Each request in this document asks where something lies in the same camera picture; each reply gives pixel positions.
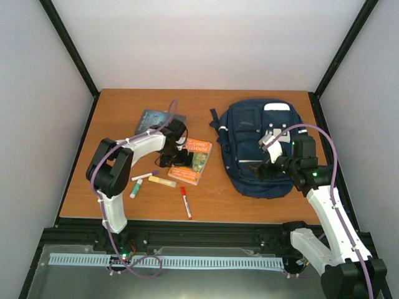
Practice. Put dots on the black frame post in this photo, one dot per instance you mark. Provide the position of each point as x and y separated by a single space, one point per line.
62 32
350 37

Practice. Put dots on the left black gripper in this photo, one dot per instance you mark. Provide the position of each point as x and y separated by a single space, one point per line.
182 162

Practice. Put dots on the purple capped white marker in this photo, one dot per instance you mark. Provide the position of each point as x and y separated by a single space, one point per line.
136 178

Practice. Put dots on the yellow highlighter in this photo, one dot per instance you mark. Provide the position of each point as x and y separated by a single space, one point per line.
162 181

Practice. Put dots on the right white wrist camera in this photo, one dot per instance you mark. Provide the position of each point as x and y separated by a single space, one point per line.
270 144

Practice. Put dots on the red marker pen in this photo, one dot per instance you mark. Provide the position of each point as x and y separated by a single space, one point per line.
187 207

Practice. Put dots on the dark blue fantasy book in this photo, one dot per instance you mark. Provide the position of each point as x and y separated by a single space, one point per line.
152 119

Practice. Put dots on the green white glue stick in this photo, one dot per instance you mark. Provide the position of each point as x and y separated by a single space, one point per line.
136 188

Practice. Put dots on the left black frame post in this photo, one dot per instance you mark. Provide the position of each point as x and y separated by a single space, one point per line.
62 32

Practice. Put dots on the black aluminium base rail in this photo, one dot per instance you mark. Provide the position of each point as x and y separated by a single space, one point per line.
146 236

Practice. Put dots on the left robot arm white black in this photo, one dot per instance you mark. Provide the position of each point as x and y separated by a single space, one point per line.
109 170

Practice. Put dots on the orange green thick paperback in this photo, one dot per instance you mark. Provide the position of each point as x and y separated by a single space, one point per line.
192 174

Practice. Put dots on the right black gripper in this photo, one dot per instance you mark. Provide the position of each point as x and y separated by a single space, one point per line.
272 173

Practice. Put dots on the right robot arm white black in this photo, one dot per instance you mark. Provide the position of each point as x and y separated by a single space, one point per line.
346 267

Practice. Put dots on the light blue slotted cable duct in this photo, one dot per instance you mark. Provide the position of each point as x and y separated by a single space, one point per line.
170 262

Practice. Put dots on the right black frame post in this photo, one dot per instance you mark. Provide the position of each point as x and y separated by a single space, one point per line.
350 37

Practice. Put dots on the navy blue student backpack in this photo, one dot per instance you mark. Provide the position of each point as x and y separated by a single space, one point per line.
239 129

